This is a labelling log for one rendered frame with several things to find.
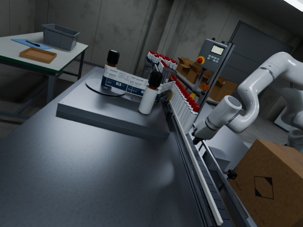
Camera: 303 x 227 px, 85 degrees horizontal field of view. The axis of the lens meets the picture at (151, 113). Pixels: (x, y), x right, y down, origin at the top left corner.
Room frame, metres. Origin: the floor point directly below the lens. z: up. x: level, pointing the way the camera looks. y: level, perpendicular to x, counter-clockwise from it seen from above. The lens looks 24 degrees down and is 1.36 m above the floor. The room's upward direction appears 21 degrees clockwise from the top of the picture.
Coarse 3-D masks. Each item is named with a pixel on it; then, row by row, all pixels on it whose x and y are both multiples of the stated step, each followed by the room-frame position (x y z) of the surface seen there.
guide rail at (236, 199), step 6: (204, 144) 0.79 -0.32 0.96; (210, 156) 0.70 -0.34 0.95; (216, 162) 0.65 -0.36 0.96; (216, 168) 0.62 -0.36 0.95; (222, 174) 0.58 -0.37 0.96; (228, 186) 0.52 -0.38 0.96; (234, 198) 0.47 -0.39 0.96; (240, 204) 0.45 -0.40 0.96; (240, 210) 0.43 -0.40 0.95; (246, 216) 0.41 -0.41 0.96
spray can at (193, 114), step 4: (196, 108) 0.97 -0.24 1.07; (192, 112) 0.97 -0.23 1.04; (196, 112) 0.98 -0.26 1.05; (188, 116) 0.98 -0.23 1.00; (192, 116) 0.96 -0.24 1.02; (196, 116) 0.97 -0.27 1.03; (188, 120) 0.97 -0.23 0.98; (192, 120) 0.97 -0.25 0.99; (184, 124) 0.98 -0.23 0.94; (188, 124) 0.96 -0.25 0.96; (192, 124) 0.97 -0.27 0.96; (184, 128) 0.97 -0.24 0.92; (188, 128) 0.97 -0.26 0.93; (184, 132) 0.96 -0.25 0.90
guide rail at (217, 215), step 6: (174, 114) 1.17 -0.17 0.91; (180, 126) 0.99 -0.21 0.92; (186, 138) 0.86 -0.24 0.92; (186, 144) 0.81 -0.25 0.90; (192, 156) 0.71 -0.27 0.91; (198, 168) 0.62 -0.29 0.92; (198, 174) 0.60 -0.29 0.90; (204, 180) 0.56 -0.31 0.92; (204, 186) 0.53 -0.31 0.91; (210, 198) 0.48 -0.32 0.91; (210, 204) 0.46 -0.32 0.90; (216, 210) 0.43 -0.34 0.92; (216, 216) 0.41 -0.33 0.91; (216, 222) 0.40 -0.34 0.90; (222, 222) 0.39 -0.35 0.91
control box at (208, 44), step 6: (204, 42) 1.32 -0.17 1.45; (210, 42) 1.30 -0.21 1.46; (216, 42) 1.29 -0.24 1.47; (204, 48) 1.31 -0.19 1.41; (210, 48) 1.30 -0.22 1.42; (198, 54) 1.33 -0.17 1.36; (204, 54) 1.30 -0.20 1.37; (216, 54) 1.27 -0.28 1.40; (222, 54) 1.26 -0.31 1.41; (204, 60) 1.30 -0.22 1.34; (204, 66) 1.29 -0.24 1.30; (210, 66) 1.27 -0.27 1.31; (216, 66) 1.26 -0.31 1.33
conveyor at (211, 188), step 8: (168, 104) 1.42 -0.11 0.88; (184, 144) 0.85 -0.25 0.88; (192, 144) 0.88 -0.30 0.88; (200, 160) 0.75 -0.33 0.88; (192, 168) 0.66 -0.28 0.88; (200, 168) 0.68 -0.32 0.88; (208, 176) 0.64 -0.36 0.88; (200, 184) 0.57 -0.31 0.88; (208, 184) 0.59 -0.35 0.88; (216, 192) 0.56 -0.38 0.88; (216, 200) 0.51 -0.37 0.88; (208, 208) 0.46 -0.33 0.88; (224, 208) 0.49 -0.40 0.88; (224, 216) 0.45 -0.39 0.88; (216, 224) 0.41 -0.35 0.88; (224, 224) 0.42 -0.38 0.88; (232, 224) 0.43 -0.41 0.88
